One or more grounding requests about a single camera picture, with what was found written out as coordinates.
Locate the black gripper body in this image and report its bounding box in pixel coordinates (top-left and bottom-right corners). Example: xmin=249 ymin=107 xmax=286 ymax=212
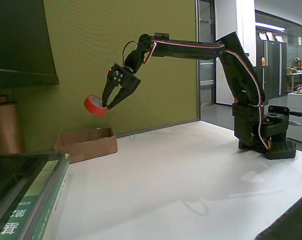
xmin=108 ymin=64 xmax=141 ymax=96

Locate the red roll of tape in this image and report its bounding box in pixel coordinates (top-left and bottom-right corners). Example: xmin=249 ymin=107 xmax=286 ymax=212
xmin=83 ymin=94 xmax=109 ymax=118

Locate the low open cardboard box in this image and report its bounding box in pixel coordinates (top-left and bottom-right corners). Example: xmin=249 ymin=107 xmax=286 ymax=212
xmin=54 ymin=126 xmax=118 ymax=165

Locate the green partition panel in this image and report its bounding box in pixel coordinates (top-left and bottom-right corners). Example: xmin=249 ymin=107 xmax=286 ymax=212
xmin=13 ymin=0 xmax=200 ymax=153

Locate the glass door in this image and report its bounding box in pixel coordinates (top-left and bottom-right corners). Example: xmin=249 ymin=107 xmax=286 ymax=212
xmin=198 ymin=0 xmax=217 ymax=106

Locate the dark green metal shelf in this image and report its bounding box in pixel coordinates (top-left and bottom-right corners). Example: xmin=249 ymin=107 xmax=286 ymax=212
xmin=0 ymin=0 xmax=60 ymax=91

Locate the green-spined book with white pages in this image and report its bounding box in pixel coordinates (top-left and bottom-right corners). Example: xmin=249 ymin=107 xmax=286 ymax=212
xmin=32 ymin=153 xmax=72 ymax=240

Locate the tall black cabinet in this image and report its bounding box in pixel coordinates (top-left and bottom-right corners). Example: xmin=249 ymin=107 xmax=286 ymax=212
xmin=252 ymin=39 xmax=288 ymax=106

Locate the ceiling light strip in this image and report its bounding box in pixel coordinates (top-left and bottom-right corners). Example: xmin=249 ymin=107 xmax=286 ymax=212
xmin=255 ymin=21 xmax=286 ymax=33

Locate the white desk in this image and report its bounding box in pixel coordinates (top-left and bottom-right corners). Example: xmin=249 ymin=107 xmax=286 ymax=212
xmin=287 ymin=91 xmax=302 ymax=146

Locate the dark fabric mat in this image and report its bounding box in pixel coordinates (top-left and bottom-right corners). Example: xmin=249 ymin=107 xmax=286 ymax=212
xmin=254 ymin=189 xmax=302 ymax=240

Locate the grey cable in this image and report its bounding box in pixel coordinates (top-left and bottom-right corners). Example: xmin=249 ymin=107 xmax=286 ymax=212
xmin=289 ymin=120 xmax=302 ymax=132

